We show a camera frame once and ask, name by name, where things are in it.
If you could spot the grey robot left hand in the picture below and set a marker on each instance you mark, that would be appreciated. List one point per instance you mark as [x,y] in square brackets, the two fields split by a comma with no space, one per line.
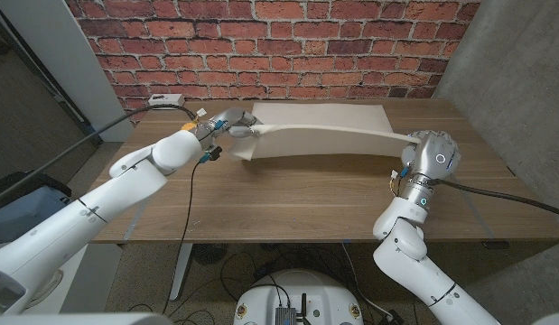
[231,118]

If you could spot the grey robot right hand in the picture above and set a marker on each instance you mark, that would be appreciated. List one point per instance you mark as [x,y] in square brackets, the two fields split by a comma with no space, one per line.
[430,153]

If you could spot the cream memory foam sheet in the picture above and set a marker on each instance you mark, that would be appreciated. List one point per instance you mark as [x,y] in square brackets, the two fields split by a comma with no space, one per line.
[315,140]

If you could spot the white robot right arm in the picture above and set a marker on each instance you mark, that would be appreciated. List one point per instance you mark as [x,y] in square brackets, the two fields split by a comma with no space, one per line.
[410,266]

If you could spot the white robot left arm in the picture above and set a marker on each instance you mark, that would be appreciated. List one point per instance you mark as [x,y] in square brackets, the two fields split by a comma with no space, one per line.
[80,212]

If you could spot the white power strip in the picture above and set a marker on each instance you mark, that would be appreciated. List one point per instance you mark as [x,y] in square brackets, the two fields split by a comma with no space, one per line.
[164,99]

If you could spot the red brick printed backdrop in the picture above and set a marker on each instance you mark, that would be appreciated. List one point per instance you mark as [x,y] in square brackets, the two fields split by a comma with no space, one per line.
[261,45]

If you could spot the black round floor object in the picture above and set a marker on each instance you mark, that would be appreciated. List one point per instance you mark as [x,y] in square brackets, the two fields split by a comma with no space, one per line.
[209,253]

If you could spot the white table leg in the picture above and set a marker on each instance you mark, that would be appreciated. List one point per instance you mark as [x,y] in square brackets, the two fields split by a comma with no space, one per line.
[179,275]

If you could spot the white robot torso base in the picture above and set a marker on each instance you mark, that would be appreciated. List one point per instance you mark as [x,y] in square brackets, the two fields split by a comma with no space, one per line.
[319,293]

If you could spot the black antenna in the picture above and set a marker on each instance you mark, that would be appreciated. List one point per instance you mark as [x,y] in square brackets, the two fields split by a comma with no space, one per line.
[304,307]

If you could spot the small grey electronics box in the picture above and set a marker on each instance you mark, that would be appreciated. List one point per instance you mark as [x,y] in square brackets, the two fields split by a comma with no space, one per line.
[286,316]

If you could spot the black bag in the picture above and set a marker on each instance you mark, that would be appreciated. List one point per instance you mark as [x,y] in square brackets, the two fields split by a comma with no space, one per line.
[17,182]

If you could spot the blue storage container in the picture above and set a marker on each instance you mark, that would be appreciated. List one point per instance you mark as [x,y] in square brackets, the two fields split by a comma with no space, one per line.
[17,219]

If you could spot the white wall panel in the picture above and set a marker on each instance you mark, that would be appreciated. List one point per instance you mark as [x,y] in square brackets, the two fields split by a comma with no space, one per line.
[58,54]

